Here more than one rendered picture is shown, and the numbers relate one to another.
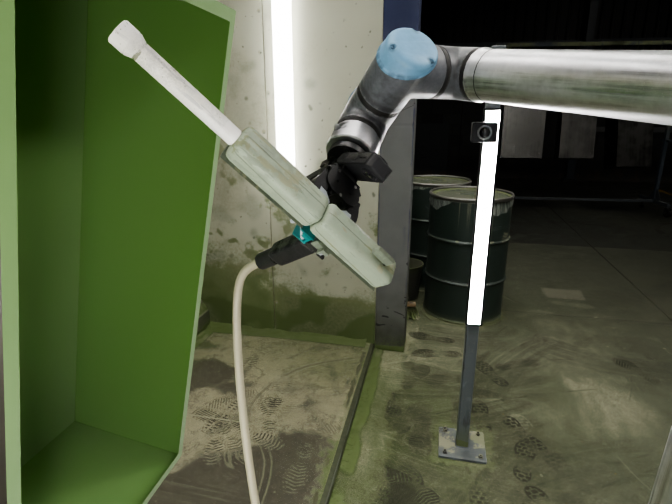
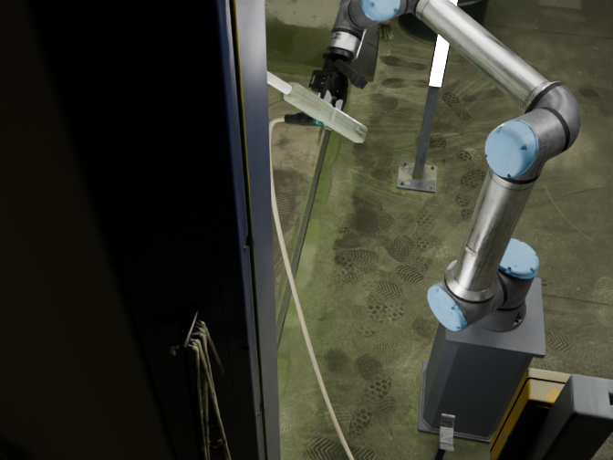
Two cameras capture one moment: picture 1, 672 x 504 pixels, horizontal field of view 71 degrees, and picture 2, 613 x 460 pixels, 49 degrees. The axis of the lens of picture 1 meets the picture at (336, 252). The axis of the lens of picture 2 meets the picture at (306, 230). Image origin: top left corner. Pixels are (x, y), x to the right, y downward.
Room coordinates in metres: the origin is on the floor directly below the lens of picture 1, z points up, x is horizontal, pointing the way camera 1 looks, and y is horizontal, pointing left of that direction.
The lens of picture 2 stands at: (-0.77, 0.15, 2.41)
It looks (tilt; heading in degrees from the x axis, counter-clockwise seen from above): 48 degrees down; 357
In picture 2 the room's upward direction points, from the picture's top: 1 degrees clockwise
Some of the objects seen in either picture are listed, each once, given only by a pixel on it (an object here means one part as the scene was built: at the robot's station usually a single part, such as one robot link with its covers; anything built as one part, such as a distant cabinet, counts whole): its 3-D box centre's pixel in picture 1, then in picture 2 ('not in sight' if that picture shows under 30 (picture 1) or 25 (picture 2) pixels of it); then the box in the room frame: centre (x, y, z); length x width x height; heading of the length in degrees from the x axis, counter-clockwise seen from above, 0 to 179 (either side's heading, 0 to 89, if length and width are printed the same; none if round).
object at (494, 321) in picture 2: not in sight; (498, 297); (0.48, -0.53, 0.69); 0.19 x 0.19 x 0.10
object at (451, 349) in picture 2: not in sight; (474, 360); (0.48, -0.53, 0.32); 0.31 x 0.31 x 0.64; 78
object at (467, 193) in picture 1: (471, 194); not in sight; (3.25, -0.94, 0.86); 0.54 x 0.54 x 0.01
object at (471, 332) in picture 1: (477, 271); (442, 39); (1.76, -0.56, 0.82); 0.05 x 0.05 x 1.64; 78
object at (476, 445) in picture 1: (461, 444); (417, 176); (1.76, -0.56, 0.01); 0.20 x 0.20 x 0.01; 78
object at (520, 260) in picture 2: not in sight; (506, 272); (0.47, -0.52, 0.83); 0.17 x 0.15 x 0.18; 121
